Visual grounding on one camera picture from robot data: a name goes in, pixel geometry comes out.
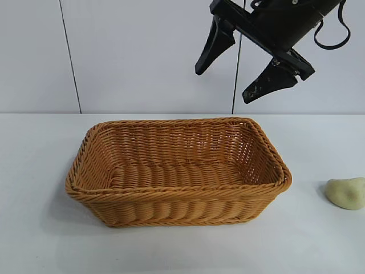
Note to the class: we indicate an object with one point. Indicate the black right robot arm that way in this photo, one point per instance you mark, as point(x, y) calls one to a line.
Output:
point(326, 5)

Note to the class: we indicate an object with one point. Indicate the tan woven wicker basket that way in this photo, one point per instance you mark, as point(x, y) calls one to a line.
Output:
point(176, 205)

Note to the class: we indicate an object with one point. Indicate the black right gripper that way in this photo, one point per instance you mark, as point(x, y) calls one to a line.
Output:
point(279, 20)

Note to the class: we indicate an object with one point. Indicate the pale green egg yolk pastry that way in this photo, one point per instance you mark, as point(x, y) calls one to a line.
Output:
point(345, 194)

